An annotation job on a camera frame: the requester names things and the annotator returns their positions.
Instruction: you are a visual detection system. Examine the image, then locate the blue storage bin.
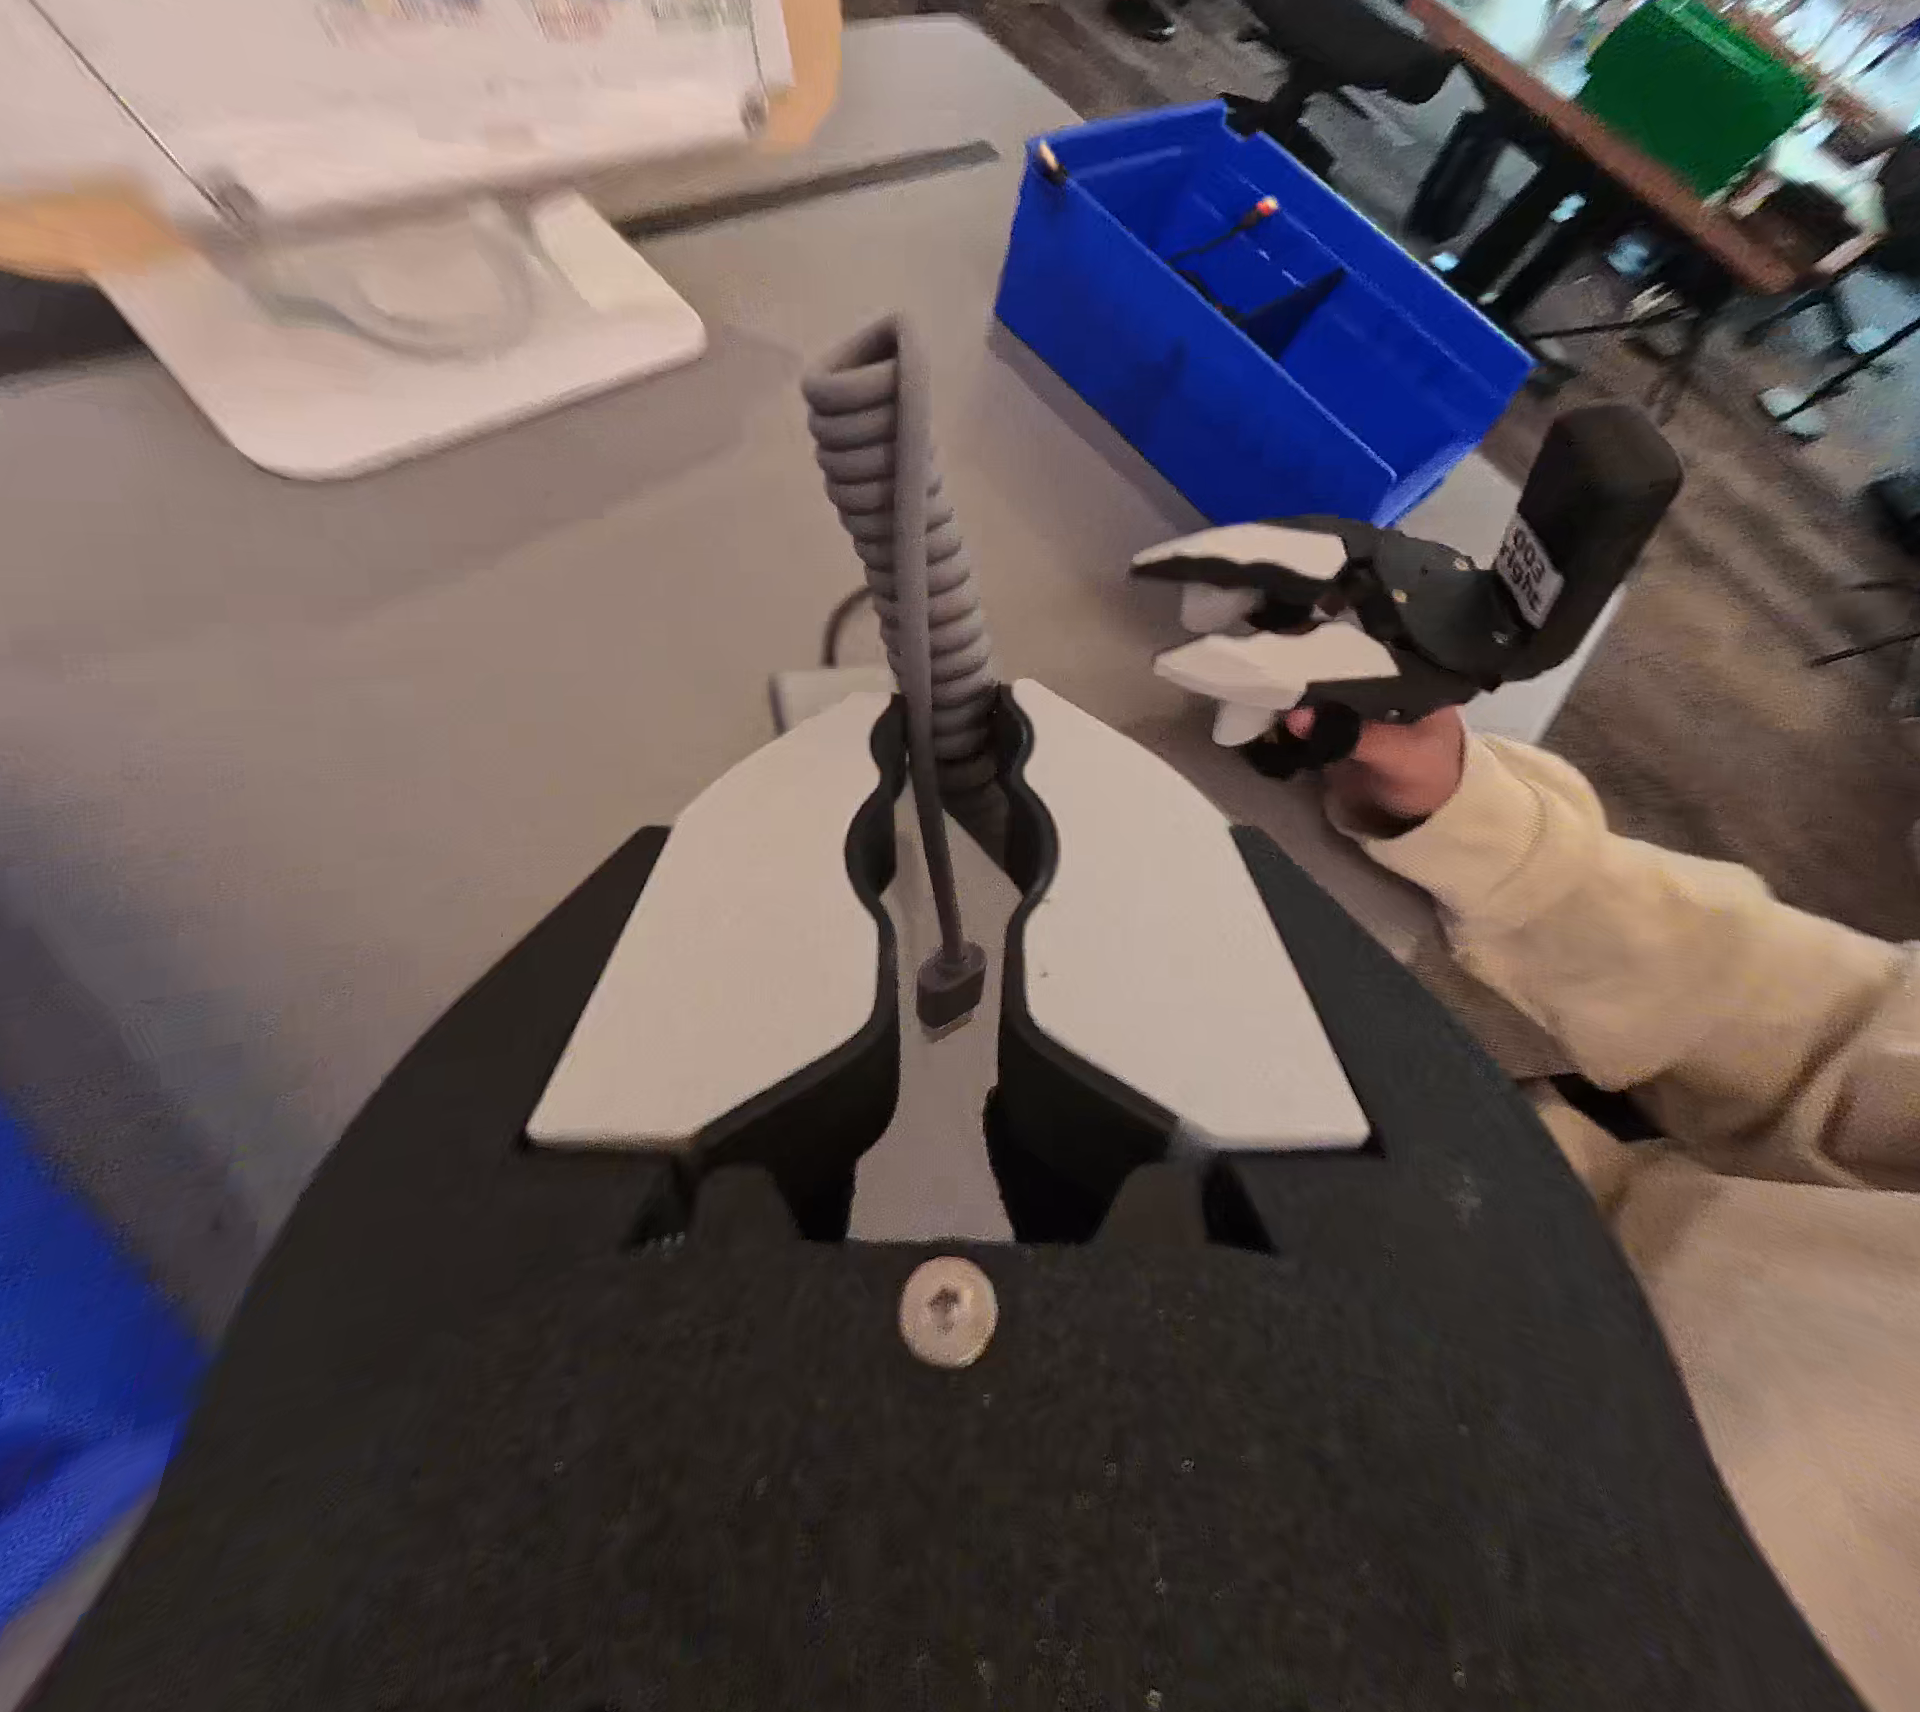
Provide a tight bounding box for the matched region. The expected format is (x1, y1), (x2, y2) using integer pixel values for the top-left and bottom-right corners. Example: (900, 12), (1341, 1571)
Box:
(0, 1094), (211, 1617)
(991, 100), (1535, 533)

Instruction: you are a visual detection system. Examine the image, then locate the brown wooden table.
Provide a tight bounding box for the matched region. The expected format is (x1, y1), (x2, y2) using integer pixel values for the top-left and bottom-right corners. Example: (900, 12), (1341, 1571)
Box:
(1404, 0), (1892, 296)

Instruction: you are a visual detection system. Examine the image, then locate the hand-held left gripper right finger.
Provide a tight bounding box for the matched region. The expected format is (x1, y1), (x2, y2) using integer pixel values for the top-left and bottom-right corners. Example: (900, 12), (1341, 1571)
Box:
(991, 678), (1373, 1159)

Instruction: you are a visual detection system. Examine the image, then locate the green storage bin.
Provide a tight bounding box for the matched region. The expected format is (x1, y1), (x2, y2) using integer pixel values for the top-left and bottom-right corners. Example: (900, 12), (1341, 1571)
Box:
(1575, 0), (1822, 203)

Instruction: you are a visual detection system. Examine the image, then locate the grey usb hub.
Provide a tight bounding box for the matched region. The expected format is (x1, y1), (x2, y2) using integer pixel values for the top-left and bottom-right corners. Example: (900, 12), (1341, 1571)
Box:
(770, 584), (904, 739)

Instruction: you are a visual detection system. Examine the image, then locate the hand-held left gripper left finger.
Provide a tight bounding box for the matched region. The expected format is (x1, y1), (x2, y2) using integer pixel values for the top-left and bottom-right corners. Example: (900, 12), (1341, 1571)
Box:
(526, 689), (909, 1157)

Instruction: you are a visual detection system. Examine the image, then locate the black office chair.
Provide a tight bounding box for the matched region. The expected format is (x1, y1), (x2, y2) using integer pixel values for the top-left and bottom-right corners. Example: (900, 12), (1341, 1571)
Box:
(1222, 0), (1465, 170)

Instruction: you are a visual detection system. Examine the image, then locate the cream hoodie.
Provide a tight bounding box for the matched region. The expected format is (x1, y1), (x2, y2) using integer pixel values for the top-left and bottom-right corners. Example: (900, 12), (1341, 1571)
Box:
(1532, 1067), (1920, 1712)

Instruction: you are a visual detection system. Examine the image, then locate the grey usb cable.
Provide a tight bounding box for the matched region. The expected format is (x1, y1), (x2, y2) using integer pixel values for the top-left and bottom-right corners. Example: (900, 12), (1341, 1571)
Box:
(801, 312), (1014, 1037)

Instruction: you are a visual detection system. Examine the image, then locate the black cable with red plug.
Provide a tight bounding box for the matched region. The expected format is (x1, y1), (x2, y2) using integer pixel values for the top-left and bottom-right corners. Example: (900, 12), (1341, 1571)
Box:
(1163, 189), (1287, 277)

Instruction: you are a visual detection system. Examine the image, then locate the person's right hand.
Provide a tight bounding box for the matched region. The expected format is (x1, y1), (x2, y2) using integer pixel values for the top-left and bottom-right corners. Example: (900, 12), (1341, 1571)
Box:
(1327, 705), (1470, 842)

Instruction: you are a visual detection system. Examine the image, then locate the person's right forearm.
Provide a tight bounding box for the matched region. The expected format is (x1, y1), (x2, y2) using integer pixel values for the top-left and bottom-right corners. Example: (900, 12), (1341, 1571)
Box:
(1358, 730), (1920, 1100)

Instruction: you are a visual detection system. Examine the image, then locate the wooden document stand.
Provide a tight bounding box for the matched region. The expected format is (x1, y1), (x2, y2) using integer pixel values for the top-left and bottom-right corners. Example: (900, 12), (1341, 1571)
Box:
(0, 0), (843, 485)

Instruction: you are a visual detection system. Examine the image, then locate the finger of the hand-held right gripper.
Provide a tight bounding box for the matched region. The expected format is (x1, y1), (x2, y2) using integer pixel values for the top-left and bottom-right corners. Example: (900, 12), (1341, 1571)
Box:
(1133, 523), (1352, 634)
(1154, 621), (1406, 749)

